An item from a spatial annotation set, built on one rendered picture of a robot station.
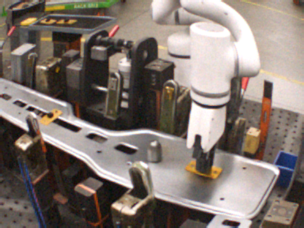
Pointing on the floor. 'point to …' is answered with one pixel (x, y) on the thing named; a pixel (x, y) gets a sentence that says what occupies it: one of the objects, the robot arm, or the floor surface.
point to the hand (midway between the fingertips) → (205, 161)
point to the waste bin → (21, 11)
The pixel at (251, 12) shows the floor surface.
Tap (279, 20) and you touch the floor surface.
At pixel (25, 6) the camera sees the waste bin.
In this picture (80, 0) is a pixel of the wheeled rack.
